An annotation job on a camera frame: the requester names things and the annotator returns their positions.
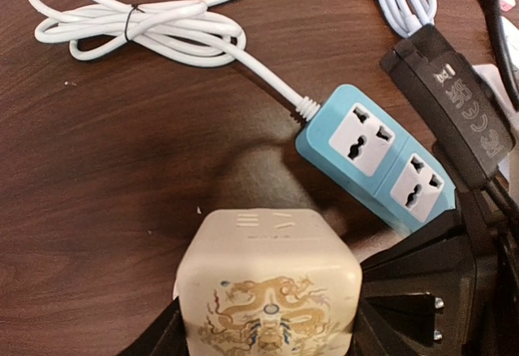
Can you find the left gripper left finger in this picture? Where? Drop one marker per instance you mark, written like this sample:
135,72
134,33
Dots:
165,336

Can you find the teal power strip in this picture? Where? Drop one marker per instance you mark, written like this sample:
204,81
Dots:
369,154

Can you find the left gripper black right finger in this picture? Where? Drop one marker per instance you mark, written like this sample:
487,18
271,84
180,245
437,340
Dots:
450,288

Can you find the beige cube adapter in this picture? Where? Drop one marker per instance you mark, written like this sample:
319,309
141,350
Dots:
268,282

